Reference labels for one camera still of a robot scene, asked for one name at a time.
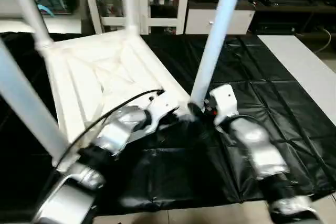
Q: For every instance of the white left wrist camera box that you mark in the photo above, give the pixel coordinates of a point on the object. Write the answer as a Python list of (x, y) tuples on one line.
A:
[(160, 109)]

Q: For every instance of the white drawer unit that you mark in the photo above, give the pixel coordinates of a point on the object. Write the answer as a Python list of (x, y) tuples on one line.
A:
[(220, 20)]

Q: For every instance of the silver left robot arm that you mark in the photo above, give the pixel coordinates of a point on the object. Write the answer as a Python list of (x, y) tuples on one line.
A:
[(100, 150)]

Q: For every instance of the black plastic mat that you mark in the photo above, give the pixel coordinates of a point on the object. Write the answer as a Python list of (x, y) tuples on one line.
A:
[(273, 93)]

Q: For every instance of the light blue plastic object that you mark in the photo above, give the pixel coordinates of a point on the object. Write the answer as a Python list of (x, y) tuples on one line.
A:
[(46, 10)]

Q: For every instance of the white glass-door cabinet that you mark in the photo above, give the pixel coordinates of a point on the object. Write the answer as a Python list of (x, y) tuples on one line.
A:
[(142, 3)]

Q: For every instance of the white plastic table leg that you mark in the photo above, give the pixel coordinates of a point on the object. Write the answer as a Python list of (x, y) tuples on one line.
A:
[(29, 103), (215, 35), (128, 1), (29, 9)]

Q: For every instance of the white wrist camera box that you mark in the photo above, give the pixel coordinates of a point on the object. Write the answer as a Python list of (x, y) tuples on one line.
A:
[(223, 103), (160, 109)]

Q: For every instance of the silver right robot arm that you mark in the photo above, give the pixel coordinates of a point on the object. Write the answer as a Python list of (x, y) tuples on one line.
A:
[(260, 150)]

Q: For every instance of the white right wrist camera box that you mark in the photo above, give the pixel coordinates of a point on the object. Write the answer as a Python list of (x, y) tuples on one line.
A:
[(223, 103)]

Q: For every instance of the white plastic table top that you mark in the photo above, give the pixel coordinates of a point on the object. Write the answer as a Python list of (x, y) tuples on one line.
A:
[(105, 66)]

